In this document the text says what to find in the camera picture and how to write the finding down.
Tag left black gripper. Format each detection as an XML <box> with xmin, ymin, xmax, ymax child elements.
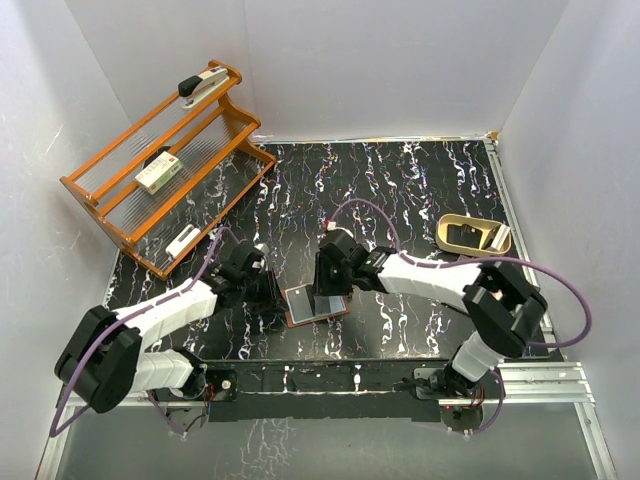
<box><xmin>239</xmin><ymin>266</ymin><xmax>289</xmax><ymax>314</ymax></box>

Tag brown leather card holder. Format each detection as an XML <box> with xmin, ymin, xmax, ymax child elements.
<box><xmin>283</xmin><ymin>284</ymin><xmax>350</xmax><ymax>328</ymax></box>

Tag black credit card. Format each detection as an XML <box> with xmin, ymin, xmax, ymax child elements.
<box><xmin>314</xmin><ymin>296</ymin><xmax>348</xmax><ymax>317</ymax></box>
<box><xmin>285</xmin><ymin>285</ymin><xmax>314</xmax><ymax>325</ymax></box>

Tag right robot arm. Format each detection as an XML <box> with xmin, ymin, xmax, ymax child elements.
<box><xmin>311</xmin><ymin>228</ymin><xmax>548</xmax><ymax>397</ymax></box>

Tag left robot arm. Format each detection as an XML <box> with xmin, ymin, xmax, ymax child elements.
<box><xmin>54</xmin><ymin>240</ymin><xmax>286</xmax><ymax>413</ymax></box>

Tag black card in tray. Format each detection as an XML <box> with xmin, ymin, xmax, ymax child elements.
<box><xmin>446</xmin><ymin>224</ymin><xmax>483</xmax><ymax>250</ymax></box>

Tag silver card in tray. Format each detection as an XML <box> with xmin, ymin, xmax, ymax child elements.
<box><xmin>484</xmin><ymin>224</ymin><xmax>511</xmax><ymax>252</ymax></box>

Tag small white box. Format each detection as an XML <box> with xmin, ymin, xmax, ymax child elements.
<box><xmin>165</xmin><ymin>224</ymin><xmax>201</xmax><ymax>259</ymax></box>

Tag beige oval tray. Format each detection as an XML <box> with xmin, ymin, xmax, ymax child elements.
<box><xmin>436</xmin><ymin>213</ymin><xmax>512</xmax><ymax>258</ymax></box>

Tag orange wooden shelf rack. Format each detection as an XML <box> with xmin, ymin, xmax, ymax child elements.
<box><xmin>60</xmin><ymin>60</ymin><xmax>276</xmax><ymax>279</ymax></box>

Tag white staples box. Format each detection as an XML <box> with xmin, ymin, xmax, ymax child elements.
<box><xmin>135</xmin><ymin>151</ymin><xmax>182</xmax><ymax>195</ymax></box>

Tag black and beige stapler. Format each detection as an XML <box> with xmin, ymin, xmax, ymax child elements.
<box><xmin>178</xmin><ymin>67</ymin><xmax>229</xmax><ymax>109</ymax></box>

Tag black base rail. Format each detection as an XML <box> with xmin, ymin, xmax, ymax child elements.
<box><xmin>149</xmin><ymin>357</ymin><xmax>506</xmax><ymax>424</ymax></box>

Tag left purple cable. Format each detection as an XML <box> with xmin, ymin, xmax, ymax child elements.
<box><xmin>48</xmin><ymin>227</ymin><xmax>251</xmax><ymax>441</ymax></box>

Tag purple cable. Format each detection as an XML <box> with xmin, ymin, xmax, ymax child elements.
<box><xmin>324</xmin><ymin>199</ymin><xmax>595</xmax><ymax>436</ymax></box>
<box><xmin>48</xmin><ymin>227</ymin><xmax>251</xmax><ymax>441</ymax></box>

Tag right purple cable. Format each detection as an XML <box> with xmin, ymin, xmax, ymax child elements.
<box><xmin>324</xmin><ymin>199</ymin><xmax>595</xmax><ymax>436</ymax></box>

